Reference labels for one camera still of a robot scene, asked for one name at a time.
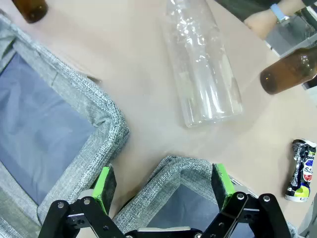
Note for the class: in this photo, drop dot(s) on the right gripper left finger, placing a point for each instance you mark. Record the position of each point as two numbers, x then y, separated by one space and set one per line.
101 188

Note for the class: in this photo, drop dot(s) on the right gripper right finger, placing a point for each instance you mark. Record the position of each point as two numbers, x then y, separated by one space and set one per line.
224 188

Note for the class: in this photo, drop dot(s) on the crushed black blue can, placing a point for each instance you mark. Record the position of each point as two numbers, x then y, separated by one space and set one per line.
301 173

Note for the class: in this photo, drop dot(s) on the brown glass bottle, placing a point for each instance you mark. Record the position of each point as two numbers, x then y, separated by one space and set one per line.
32 11
284 74

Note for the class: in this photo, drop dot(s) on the grey fabric basket labelled Can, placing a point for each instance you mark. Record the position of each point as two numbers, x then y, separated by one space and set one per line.
168 178

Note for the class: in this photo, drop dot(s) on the grey fabric basket labelled Plastic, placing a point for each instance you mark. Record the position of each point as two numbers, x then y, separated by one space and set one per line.
74 81

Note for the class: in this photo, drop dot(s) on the person's left hand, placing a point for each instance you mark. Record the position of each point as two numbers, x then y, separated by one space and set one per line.
261 22

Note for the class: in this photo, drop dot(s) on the clear plastic bottle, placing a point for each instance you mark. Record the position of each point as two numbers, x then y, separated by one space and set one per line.
198 74

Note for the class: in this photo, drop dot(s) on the person in black cardigan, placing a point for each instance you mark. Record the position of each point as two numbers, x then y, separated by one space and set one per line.
235 6

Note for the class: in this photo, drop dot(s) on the blue band wristwatch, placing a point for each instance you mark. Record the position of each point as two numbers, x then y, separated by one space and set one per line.
278 12

